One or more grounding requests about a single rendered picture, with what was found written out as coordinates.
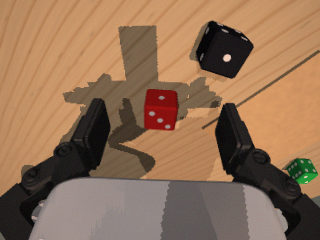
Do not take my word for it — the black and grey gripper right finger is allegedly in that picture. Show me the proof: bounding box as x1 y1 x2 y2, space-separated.
215 103 320 240

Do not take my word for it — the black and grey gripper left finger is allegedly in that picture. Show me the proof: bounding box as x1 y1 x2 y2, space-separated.
0 98 111 240

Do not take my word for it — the tan flat mat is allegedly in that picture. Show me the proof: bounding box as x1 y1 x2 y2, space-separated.
236 50 320 164

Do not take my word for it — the green die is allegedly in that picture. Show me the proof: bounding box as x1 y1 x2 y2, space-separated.
286 159 318 184

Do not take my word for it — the red die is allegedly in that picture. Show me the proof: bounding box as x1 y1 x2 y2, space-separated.
144 89 178 131

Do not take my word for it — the black die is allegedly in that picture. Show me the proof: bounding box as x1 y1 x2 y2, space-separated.
196 21 254 79

